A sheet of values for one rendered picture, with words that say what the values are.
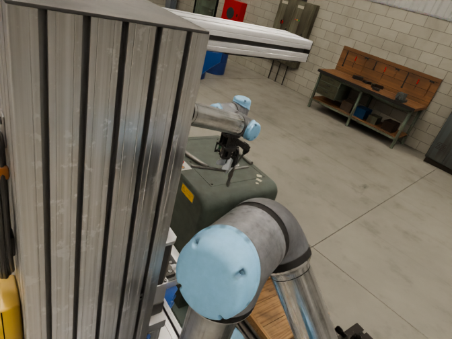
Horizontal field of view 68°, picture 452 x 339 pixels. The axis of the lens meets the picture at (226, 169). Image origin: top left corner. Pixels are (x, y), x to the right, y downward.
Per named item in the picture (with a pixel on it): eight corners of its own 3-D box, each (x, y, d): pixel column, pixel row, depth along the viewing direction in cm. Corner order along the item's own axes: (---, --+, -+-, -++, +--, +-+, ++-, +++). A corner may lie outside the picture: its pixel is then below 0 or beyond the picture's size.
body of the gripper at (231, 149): (213, 153, 150) (219, 128, 144) (228, 151, 155) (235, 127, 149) (222, 161, 145) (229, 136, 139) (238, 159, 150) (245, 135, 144)
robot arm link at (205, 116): (167, 90, 86) (268, 120, 124) (144, 74, 92) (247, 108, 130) (151, 130, 89) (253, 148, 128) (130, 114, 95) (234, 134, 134)
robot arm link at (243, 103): (229, 94, 136) (243, 93, 142) (222, 119, 141) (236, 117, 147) (242, 101, 132) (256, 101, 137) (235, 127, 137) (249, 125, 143)
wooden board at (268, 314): (229, 296, 155) (231, 290, 153) (283, 272, 176) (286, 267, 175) (272, 353, 136) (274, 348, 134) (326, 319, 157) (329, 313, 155)
